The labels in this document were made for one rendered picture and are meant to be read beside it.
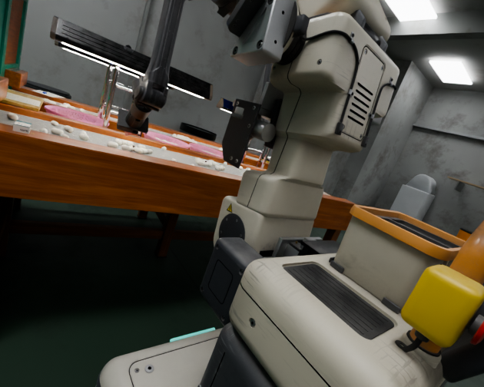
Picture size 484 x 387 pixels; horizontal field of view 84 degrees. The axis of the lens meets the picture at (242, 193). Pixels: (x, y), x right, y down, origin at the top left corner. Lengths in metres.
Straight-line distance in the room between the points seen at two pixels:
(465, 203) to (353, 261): 8.43
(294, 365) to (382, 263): 0.20
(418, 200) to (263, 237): 7.83
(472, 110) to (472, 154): 1.14
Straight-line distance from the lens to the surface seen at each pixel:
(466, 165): 9.01
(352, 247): 0.49
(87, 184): 0.98
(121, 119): 1.03
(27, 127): 0.97
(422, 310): 0.35
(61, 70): 4.10
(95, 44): 1.22
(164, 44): 0.94
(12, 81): 1.73
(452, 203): 8.94
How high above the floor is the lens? 0.99
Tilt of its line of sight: 14 degrees down
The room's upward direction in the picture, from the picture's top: 20 degrees clockwise
